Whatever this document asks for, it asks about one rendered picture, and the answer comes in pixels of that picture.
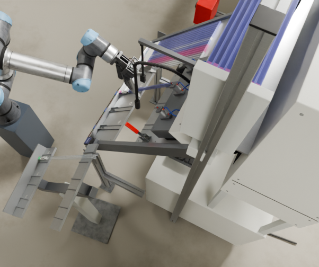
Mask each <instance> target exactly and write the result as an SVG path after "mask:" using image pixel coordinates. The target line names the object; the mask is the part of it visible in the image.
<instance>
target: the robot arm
mask: <svg viewBox="0 0 319 267"><path fill-rule="evenodd" d="M11 26H12V19H11V18H10V17H9V16H8V15H7V14H5V13H4V12H2V11H0V125H1V126H9V125H12V124H14V123H15V122H17V121H18V119H19V118H20V116H21V108H20V106H19V105H18V104H17V103H16V102H14V101H12V100H10V99H9V95H10V91H11V88H12V84H13V81H14V77H15V75H16V71H18V72H23V73H27V74H31V75H36V76H40V77H44V78H48V79H53V80H56V81H60V82H64V83H68V84H72V88H73V89H74V90H75V91H77V92H81V93H84V92H87V91H88V90H89V89H90V85H91V82H92V81H91V80H92V74H93V69H94V64H95V59H96V57H97V56H99V57H100V58H102V59H103V60H104V61H106V62H107V63H110V65H113V64H114V63H115V64H116V69H117V74H118V78H119V79H121V80H123V81H124V83H125V85H126V86H127V87H128V88H129V89H130V90H131V91H132V92H133V93H134V94H135V83H134V81H133V79H132V78H133V77H134V69H133V64H134V63H135V62H137V61H139V60H138V59H137V58H136V57H134V56H133V57H132V58H127V57H126V56H125V55H123V52H122V51H118V49H117V48H116V47H115V46H114V45H112V44H111V43H110V42H108V41H107V40H106V39H104V38H103V37H102V36H100V35H99V34H98V33H96V32H95V31H93V30H92V29H88V30H87V31H86V32H85V34H84V35H83V37H82V38H81V40H80V42H81V43H82V44H83V46H82V48H81V49H80V50H79V52H78V54H77V56H76V59H77V65H76V67H72V66H68V65H64V64H60V63H56V62H53V61H50V60H45V59H41V58H38V57H34V56H29V55H26V54H22V53H19V52H15V51H11V50H10V48H9V47H7V46H8V45H9V44H10V40H11V38H10V29H11ZM144 71H145V72H149V73H151V74H152V73H156V71H154V70H153V69H152V66H144ZM130 78H131V79H130Z"/></svg>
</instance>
